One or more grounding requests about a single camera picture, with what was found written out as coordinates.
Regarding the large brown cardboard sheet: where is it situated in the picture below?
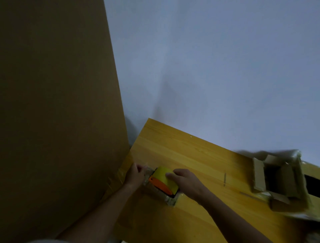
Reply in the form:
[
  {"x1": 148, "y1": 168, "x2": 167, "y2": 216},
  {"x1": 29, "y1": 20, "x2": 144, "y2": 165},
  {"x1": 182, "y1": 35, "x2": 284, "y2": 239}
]
[{"x1": 0, "y1": 0, "x2": 131, "y2": 243}]

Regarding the person's left hand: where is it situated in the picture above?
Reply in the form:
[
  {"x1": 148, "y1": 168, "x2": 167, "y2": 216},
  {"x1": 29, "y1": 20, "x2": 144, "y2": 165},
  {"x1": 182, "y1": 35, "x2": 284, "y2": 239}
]
[{"x1": 124, "y1": 163, "x2": 148, "y2": 190}]

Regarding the person's right forearm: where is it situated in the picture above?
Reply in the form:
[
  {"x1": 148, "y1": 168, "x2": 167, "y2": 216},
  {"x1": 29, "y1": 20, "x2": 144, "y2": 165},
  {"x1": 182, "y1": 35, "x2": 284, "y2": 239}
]
[{"x1": 201, "y1": 193, "x2": 273, "y2": 243}]

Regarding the person's right hand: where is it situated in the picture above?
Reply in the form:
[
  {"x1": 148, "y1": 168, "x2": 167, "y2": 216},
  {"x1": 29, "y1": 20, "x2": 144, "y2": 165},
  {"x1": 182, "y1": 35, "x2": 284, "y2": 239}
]
[{"x1": 165, "y1": 168, "x2": 213, "y2": 205}]

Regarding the yellow wooden table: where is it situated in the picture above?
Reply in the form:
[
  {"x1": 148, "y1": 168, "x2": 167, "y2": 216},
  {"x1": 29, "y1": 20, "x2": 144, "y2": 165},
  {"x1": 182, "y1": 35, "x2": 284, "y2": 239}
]
[{"x1": 100, "y1": 118, "x2": 320, "y2": 243}]

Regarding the person's left forearm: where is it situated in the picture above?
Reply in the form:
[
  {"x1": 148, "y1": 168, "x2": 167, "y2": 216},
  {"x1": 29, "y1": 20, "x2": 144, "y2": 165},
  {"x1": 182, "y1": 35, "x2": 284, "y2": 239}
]
[{"x1": 56, "y1": 184, "x2": 138, "y2": 243}]

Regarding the person's white shirt sleeve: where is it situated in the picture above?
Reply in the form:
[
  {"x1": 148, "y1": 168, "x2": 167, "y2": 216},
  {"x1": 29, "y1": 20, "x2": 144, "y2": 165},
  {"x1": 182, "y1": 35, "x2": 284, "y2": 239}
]
[{"x1": 29, "y1": 239, "x2": 71, "y2": 243}]

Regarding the orange dispenser with yellow tape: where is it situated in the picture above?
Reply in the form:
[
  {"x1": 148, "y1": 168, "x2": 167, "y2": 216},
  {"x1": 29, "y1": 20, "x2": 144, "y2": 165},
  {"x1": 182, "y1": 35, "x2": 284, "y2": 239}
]
[{"x1": 149, "y1": 166, "x2": 180, "y2": 199}]

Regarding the row of cardboard boxes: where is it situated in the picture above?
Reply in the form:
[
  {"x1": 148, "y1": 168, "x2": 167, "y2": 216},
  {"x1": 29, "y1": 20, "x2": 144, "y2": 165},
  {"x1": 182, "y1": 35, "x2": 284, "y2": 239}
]
[{"x1": 251, "y1": 149, "x2": 320, "y2": 221}]

